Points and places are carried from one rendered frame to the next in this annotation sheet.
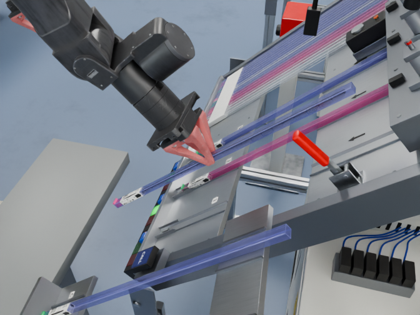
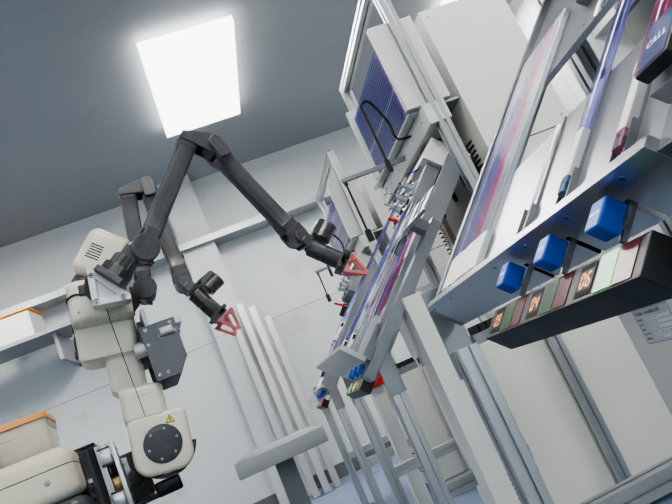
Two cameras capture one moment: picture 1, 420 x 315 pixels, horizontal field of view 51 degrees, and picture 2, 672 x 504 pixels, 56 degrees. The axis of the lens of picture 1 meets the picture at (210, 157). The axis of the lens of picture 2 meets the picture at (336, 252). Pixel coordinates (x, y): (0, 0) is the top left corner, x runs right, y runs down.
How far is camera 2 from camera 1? 1.75 m
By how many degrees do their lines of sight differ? 61
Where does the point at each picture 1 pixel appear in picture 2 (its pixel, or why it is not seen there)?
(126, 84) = (316, 244)
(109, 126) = not seen: outside the picture
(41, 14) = (280, 216)
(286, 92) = (390, 420)
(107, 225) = not seen: outside the picture
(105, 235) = not seen: outside the picture
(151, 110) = (330, 252)
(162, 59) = (326, 227)
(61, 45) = (289, 227)
